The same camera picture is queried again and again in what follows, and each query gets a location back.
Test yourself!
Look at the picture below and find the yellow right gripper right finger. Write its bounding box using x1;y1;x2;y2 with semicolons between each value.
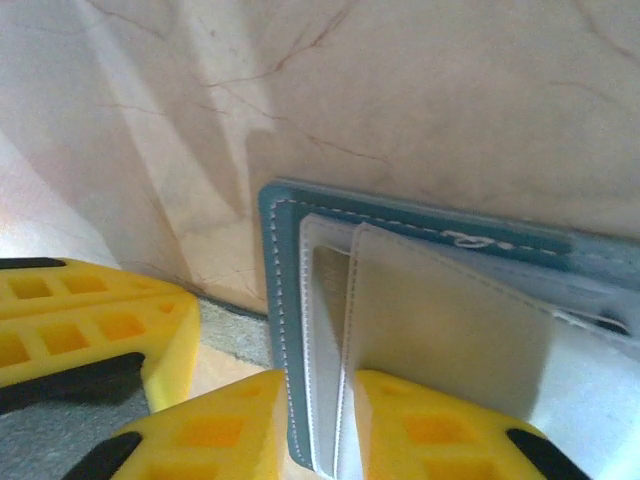
353;368;594;480

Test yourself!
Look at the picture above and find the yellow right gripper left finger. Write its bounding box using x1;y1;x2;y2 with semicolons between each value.
62;368;290;480

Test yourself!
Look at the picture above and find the teal leather card holder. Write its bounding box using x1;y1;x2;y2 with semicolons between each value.
0;177;640;480

